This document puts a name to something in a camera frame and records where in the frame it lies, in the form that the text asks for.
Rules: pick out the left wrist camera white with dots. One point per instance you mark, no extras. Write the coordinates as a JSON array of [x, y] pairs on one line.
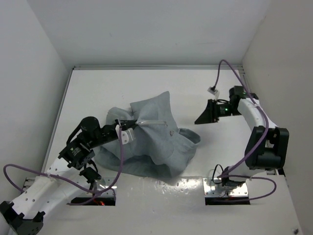
[[125, 136]]

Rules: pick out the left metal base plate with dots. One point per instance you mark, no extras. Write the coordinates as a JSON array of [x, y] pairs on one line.
[[104, 183]]

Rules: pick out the metal base plate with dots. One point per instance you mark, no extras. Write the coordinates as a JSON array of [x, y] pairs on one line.
[[104, 183], [215, 189]]

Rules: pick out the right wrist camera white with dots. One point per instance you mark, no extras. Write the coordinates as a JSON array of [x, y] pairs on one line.
[[214, 92]]

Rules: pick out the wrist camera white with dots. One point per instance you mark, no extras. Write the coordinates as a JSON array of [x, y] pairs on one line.
[[125, 136], [214, 92]]

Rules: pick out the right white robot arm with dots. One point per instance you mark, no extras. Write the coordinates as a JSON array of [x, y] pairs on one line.
[[266, 149]]

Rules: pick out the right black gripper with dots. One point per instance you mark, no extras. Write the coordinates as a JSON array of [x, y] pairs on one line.
[[210, 114]]

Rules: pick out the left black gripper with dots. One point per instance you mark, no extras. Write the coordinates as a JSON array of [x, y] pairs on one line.
[[130, 123]]

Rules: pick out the grey zip jacket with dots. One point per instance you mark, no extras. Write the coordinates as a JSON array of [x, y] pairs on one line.
[[160, 150]]

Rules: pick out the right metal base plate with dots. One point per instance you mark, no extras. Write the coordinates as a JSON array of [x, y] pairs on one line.
[[215, 189]]

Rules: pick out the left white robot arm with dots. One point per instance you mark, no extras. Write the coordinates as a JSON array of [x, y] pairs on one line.
[[72, 173]]

